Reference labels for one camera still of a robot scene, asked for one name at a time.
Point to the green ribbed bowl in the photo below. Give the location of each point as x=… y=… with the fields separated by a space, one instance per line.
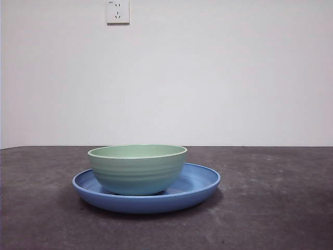
x=138 y=172

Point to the blue plate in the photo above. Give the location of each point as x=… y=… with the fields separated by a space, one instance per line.
x=145 y=204

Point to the white wall socket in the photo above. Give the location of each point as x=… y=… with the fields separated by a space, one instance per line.
x=118 y=14

